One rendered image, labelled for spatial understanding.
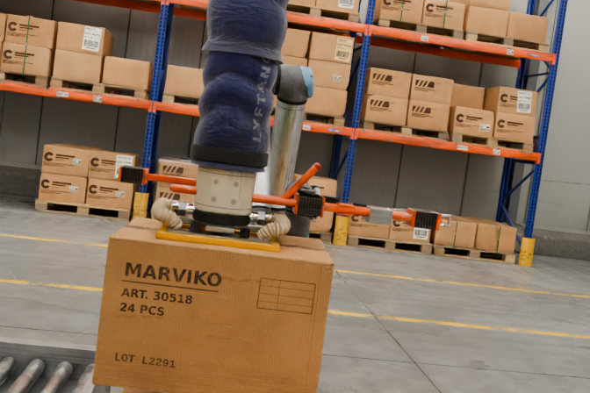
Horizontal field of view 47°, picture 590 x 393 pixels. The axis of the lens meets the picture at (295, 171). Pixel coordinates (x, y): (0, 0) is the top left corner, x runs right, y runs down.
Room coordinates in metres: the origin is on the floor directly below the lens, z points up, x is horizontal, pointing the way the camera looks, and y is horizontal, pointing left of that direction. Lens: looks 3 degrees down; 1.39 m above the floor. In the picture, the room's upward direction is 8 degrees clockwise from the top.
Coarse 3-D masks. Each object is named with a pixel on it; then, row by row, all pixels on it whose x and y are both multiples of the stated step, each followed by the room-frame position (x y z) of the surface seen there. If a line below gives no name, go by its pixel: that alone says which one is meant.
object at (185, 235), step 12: (168, 228) 1.86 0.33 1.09; (180, 228) 1.89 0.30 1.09; (192, 228) 1.86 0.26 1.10; (180, 240) 1.82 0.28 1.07; (192, 240) 1.82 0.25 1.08; (204, 240) 1.83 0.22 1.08; (216, 240) 1.83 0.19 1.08; (228, 240) 1.83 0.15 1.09; (240, 240) 1.85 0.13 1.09; (252, 240) 1.85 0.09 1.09; (264, 240) 1.88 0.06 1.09; (276, 240) 1.94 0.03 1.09; (276, 252) 1.85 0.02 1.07
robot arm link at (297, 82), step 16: (288, 80) 2.48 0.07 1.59; (304, 80) 2.49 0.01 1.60; (288, 96) 2.51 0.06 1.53; (304, 96) 2.53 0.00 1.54; (288, 112) 2.54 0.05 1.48; (304, 112) 2.59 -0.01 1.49; (288, 128) 2.57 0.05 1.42; (272, 144) 2.63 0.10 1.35; (288, 144) 2.60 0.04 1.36; (272, 160) 2.65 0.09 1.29; (288, 160) 2.63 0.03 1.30; (272, 176) 2.67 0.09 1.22; (288, 176) 2.67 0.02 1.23; (272, 192) 2.70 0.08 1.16; (272, 208) 2.70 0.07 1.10
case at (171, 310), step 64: (128, 256) 1.76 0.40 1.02; (192, 256) 1.77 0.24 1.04; (256, 256) 1.78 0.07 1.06; (320, 256) 1.87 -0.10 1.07; (128, 320) 1.76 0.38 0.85; (192, 320) 1.77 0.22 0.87; (256, 320) 1.78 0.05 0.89; (320, 320) 1.79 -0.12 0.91; (128, 384) 1.76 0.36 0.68; (192, 384) 1.77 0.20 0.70; (256, 384) 1.78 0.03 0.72
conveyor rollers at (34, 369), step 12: (12, 360) 2.18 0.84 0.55; (36, 360) 2.19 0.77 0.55; (0, 372) 2.06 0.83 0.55; (24, 372) 2.08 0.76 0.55; (36, 372) 2.11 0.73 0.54; (60, 372) 2.12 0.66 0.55; (84, 372) 2.15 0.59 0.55; (0, 384) 2.03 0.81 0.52; (12, 384) 1.99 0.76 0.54; (24, 384) 2.00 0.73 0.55; (48, 384) 2.01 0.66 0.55; (60, 384) 2.05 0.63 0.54; (84, 384) 2.05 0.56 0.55
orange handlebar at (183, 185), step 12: (156, 180) 2.20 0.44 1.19; (168, 180) 2.20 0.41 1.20; (180, 180) 2.21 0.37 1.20; (192, 180) 2.21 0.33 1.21; (180, 192) 1.94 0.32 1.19; (192, 192) 1.94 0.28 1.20; (276, 204) 1.97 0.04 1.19; (288, 204) 1.96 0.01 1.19; (336, 204) 2.02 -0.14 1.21; (348, 204) 2.00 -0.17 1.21; (396, 216) 2.00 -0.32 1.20; (408, 216) 2.00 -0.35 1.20
